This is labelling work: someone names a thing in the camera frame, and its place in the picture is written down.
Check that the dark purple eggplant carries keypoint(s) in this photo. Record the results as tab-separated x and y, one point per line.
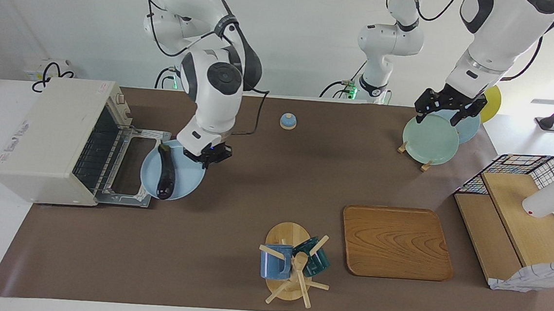
165	172

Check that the wooden stepped shelf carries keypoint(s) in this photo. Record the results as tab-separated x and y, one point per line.
534	237

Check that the small blue bell wooden knob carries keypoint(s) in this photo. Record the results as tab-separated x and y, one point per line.
288	122

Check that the wooden dish rack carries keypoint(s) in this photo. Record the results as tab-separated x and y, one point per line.
425	166

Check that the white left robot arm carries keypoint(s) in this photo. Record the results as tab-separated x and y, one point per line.
505	35

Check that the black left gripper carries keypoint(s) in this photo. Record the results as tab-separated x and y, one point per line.
449	101

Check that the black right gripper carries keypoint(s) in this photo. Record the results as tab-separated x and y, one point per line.
209	151

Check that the wooden serving tray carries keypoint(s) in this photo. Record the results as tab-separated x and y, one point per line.
397	242

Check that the wooden mug tree stand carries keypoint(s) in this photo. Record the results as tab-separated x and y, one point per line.
287	234

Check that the blue mug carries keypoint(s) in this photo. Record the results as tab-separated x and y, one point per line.
274	262

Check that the light blue round plate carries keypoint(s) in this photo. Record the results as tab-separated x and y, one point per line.
187	178

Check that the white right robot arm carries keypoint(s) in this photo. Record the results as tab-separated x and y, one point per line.
216	83

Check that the beige toaster oven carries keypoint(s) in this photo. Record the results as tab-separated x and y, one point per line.
48	144

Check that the white power strip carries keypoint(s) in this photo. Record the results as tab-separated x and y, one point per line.
34	71

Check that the dark green mug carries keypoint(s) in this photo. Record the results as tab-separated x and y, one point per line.
316	260

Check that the pale green plate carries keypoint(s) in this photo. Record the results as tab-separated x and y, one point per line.
429	139

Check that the light blue racked plate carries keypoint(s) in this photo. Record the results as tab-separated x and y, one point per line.
469	132

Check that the yellow plate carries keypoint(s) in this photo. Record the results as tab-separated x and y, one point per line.
493	100

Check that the brown table mat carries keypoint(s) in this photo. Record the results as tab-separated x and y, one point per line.
202	248

